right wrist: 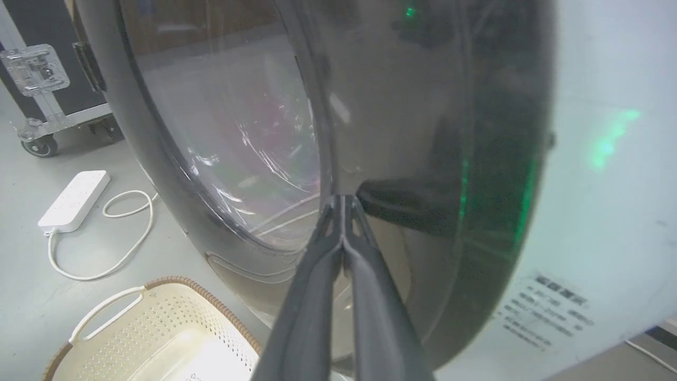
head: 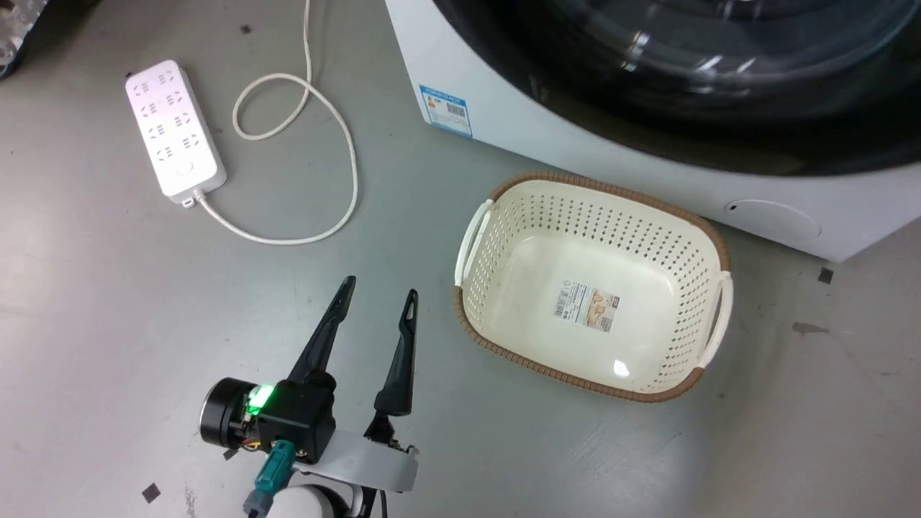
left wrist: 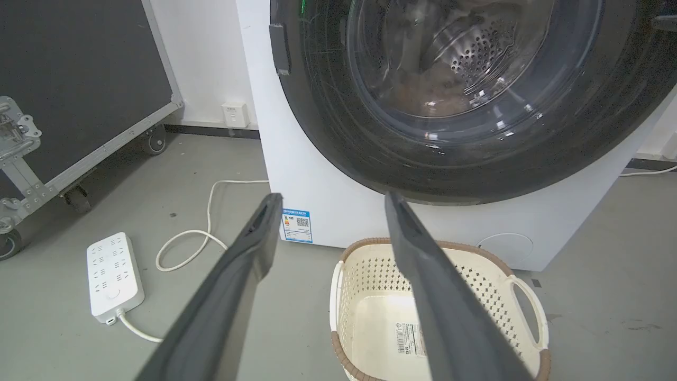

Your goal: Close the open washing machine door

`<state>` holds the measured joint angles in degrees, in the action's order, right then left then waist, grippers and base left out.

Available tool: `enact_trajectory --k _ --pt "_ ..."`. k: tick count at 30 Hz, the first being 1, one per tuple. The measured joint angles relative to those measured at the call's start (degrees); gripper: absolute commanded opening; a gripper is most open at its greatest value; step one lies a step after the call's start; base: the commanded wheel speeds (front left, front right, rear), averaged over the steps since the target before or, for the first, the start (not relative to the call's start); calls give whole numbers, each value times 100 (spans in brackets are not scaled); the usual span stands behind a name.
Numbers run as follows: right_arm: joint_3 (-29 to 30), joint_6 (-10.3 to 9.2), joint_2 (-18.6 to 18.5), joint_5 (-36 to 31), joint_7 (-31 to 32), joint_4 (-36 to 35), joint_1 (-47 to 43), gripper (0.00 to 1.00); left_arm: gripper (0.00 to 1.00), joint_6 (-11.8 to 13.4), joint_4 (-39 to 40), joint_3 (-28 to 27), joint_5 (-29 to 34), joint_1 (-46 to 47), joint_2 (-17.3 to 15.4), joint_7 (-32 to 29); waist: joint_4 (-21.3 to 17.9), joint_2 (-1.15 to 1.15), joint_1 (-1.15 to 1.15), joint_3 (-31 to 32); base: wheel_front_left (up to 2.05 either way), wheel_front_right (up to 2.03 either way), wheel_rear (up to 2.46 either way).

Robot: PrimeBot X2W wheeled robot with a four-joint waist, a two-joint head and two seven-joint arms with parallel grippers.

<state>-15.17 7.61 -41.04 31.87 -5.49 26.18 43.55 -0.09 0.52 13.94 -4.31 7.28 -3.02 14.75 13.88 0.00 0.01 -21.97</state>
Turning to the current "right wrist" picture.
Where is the cream perforated laundry basket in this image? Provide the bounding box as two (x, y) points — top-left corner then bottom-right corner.
(43, 276), (263, 381)

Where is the black flight case on wheels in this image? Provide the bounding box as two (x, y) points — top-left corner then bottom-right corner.
(0, 0), (125, 158)

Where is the white power strip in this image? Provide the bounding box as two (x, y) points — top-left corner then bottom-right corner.
(37, 170), (111, 234)

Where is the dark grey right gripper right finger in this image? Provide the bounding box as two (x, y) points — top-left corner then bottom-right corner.
(344, 195), (435, 381)

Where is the white power strip cable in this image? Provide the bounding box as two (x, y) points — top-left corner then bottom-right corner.
(48, 190), (159, 282)

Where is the white washing machine body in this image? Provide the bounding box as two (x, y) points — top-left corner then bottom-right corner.
(434, 0), (677, 381)

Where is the dark glass washing machine door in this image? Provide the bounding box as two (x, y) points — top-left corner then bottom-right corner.
(74, 0), (557, 371)

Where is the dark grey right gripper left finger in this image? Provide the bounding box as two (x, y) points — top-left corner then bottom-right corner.
(251, 194), (345, 381)

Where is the thin white floor cable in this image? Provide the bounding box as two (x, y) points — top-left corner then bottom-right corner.
(625, 339), (677, 374)

